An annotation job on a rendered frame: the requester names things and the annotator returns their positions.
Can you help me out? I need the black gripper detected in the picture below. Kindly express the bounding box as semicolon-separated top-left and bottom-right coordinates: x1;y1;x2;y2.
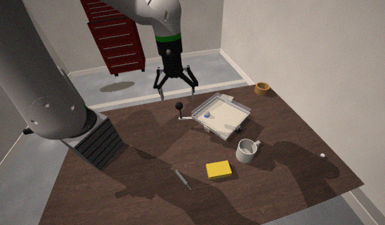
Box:
153;54;198;101

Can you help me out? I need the grey metal mug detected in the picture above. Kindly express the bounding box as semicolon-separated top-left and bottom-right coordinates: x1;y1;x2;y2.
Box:
236;139;260;163

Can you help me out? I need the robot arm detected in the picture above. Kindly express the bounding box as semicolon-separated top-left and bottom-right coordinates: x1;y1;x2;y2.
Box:
0;0;182;140

